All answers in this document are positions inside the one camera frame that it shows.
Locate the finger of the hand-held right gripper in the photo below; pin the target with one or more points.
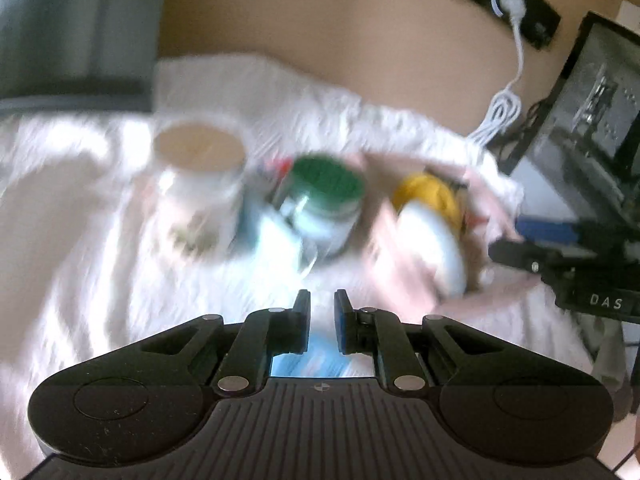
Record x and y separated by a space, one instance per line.
545 231
525 257

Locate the black power strip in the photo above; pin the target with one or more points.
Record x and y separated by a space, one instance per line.
537 22

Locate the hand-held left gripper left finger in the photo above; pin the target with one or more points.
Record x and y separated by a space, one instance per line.
302 321

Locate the computer case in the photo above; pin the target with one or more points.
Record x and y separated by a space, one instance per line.
590 135

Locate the green-lidded glass jar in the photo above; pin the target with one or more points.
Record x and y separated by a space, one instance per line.
325 185

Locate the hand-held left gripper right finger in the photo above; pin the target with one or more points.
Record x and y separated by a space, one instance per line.
342 321

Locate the white rounded object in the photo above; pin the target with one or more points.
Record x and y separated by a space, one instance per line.
430 246

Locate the pink cardboard box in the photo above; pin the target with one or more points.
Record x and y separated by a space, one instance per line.
395 270

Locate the beige-lidded glass jar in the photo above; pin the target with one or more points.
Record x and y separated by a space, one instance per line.
195 152

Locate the blue face mask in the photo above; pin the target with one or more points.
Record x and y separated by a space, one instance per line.
320 361

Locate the yellow bunny toy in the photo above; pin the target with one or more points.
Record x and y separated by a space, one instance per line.
420 192

